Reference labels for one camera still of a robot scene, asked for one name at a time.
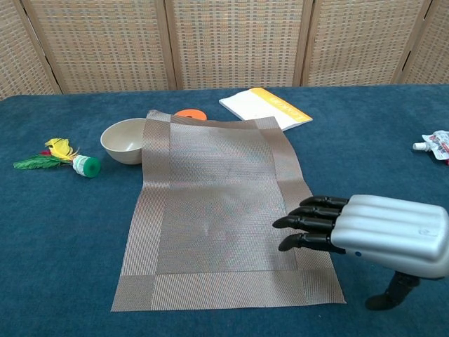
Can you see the white notebook with yellow spine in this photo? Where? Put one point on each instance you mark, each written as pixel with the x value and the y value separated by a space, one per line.
pixel 252 105

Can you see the orange disc with hole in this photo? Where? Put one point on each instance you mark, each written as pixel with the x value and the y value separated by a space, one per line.
pixel 197 113

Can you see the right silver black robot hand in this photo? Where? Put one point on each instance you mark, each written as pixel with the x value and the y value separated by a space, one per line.
pixel 386 231

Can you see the feather shuttlecock with green base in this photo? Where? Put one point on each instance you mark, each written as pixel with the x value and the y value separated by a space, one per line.
pixel 87 166

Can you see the woven bamboo screen panel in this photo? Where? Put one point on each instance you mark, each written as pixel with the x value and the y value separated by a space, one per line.
pixel 435 45
pixel 17 52
pixel 105 45
pixel 238 42
pixel 361 42

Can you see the brown woven placemat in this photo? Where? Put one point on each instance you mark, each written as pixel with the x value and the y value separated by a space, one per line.
pixel 217 193

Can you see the white bowl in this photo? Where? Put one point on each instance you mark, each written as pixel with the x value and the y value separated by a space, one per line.
pixel 119 147

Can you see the blue felt table cover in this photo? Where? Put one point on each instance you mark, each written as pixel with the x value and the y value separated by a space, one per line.
pixel 52 245

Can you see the white snack pouch with spout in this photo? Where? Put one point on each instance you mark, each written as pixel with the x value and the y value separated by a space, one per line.
pixel 438 144

